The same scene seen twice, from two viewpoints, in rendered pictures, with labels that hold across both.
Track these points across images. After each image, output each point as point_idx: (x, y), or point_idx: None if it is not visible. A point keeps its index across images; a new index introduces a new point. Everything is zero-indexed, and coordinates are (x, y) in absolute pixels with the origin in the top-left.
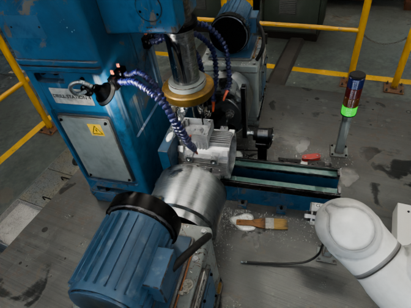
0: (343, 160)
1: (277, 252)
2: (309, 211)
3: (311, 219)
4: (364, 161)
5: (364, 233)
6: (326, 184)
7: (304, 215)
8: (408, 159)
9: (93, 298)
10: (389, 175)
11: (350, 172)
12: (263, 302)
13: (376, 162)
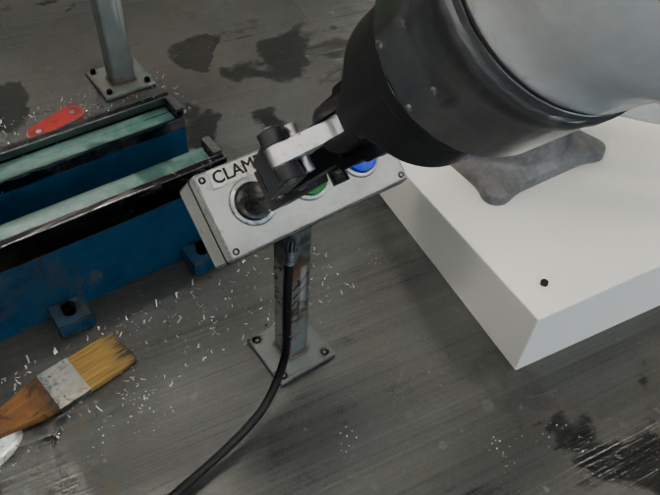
0: (149, 95)
1: (157, 452)
2: (281, 127)
3: (306, 163)
4: (200, 73)
5: None
6: (158, 160)
7: (272, 155)
8: (286, 30)
9: None
10: (275, 78)
11: (188, 113)
12: None
13: (229, 65)
